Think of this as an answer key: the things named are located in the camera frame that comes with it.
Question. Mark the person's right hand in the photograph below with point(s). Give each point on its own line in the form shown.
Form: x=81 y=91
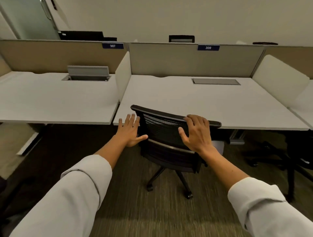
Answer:
x=199 y=136

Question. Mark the person's left hand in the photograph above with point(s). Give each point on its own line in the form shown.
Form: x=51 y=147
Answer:
x=128 y=133

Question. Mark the person's right forearm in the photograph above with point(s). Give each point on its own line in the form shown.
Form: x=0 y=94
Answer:
x=264 y=205

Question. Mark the person's left forearm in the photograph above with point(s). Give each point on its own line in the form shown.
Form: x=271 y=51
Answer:
x=73 y=195

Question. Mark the white desk side divider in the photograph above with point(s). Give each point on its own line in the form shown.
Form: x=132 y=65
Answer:
x=123 y=75
x=278 y=78

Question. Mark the grey fabric partition panel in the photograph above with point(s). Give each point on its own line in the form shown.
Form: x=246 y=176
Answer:
x=183 y=63

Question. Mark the black computer monitor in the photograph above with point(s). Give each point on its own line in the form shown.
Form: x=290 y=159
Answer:
x=80 y=36

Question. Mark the tan fabric partition panel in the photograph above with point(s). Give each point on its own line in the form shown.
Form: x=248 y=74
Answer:
x=36 y=56
x=291 y=61

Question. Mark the frosted glass door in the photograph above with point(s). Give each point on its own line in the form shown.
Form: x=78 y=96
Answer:
x=29 y=22

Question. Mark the dark wall access plate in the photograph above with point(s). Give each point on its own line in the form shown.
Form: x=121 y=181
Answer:
x=53 y=5

